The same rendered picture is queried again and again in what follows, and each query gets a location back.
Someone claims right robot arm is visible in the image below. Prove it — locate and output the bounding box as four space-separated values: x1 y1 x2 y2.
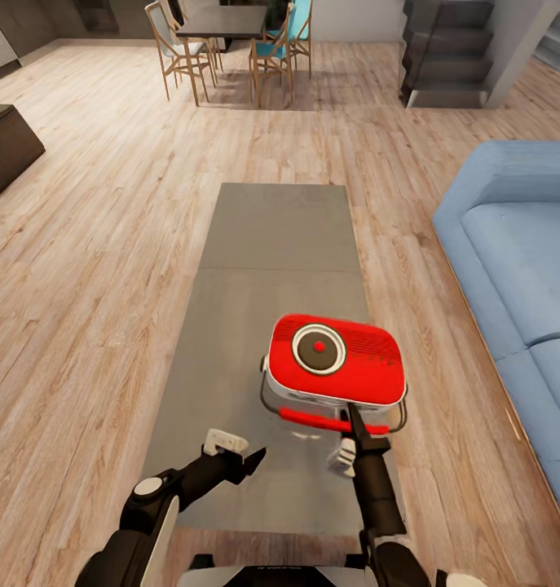
325 404 487 587

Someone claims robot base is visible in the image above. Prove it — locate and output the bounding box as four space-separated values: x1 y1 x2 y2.
176 554 367 587

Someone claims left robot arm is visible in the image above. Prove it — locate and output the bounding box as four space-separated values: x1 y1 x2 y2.
75 429 266 587

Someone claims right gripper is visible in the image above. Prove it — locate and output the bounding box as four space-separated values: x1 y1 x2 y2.
340 404 396 503

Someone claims radio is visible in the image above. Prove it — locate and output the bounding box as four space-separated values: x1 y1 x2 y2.
260 314 407 437

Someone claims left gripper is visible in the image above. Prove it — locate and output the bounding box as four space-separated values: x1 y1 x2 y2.
192 444 266 496

